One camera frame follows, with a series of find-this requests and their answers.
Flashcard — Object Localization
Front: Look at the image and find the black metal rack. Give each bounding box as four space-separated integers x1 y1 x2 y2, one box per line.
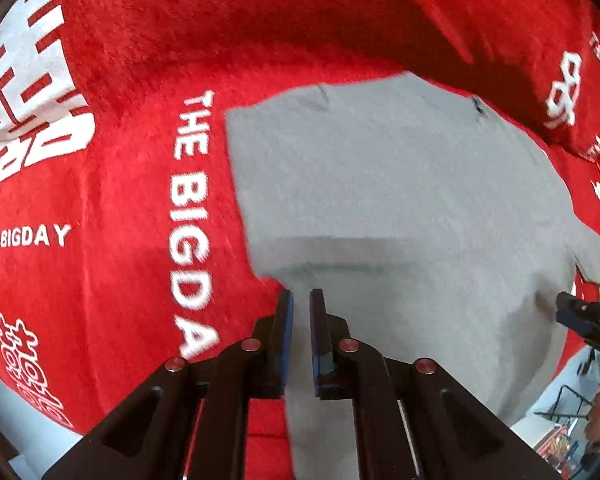
534 352 600 426

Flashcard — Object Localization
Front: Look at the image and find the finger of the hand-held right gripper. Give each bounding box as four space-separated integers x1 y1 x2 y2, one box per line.
555 291 600 317
555 309 600 362

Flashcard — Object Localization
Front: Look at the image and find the red printed blanket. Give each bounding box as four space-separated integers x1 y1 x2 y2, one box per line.
0 0 600 480

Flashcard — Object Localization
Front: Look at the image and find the grey small garment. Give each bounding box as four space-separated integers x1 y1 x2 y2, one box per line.
224 71 600 480

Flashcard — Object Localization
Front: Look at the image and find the red printed box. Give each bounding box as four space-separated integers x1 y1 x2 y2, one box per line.
539 422 587 463

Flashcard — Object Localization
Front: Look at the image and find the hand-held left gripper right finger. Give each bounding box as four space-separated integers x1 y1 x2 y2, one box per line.
309 288 561 480

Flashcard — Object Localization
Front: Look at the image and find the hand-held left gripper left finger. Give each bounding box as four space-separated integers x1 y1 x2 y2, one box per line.
42 290 295 480

